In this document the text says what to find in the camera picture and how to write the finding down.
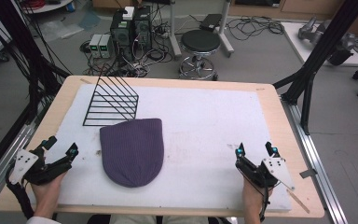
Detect black wire rack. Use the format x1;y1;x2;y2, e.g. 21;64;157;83
82;63;140;127

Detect grey robot parts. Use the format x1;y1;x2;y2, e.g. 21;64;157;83
297;16;356;66

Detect black computer tower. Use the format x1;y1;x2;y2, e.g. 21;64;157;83
132;5;154;52
109;11;135;63

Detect white round table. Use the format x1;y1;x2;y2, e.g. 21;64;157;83
21;0;75;15

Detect white box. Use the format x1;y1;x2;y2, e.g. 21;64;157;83
122;6;136;21

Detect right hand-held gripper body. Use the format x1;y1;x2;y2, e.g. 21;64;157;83
235;156;296;191

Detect clear plastic sheet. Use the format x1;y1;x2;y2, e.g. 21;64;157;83
39;19;86;42

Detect black metal frame stand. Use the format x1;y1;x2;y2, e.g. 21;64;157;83
272;0;358;136

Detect wooden table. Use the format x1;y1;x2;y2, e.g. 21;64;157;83
0;75;325;219

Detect wooden stick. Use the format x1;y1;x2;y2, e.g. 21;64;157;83
285;189;311;215

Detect person's right hand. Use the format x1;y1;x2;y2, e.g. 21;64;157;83
241;177;274;217

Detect white platform board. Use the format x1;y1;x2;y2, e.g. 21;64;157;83
280;21;358;68

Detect purple knitted beanie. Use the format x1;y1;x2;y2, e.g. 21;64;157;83
99;118;165;189

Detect white stand leg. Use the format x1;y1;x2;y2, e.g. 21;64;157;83
167;0;183;60
218;0;235;59

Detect aluminium rail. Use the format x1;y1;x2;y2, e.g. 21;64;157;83
0;123;37;210
280;95;350;224

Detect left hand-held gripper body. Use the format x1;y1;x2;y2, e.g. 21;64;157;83
8;145;73;187

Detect grey tape strip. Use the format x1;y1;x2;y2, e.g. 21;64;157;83
298;168;318;179

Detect grey power supply unit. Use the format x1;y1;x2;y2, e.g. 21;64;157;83
89;34;103;59
99;34;114;60

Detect black frame stand with cables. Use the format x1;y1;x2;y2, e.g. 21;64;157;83
0;0;73;127

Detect person's left hand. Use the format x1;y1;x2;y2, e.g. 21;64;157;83
30;171;68;219

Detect white foam mat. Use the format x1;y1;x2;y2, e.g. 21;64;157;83
56;84;293;213

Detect black round stool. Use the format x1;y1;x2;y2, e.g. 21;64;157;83
178;29;223;81

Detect black flat box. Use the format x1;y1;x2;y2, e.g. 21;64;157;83
199;13;224;33

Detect cable tangle near computers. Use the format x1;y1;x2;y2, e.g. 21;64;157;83
79;18;175;78

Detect black floor cable tangle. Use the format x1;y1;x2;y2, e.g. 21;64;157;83
226;14;285;42

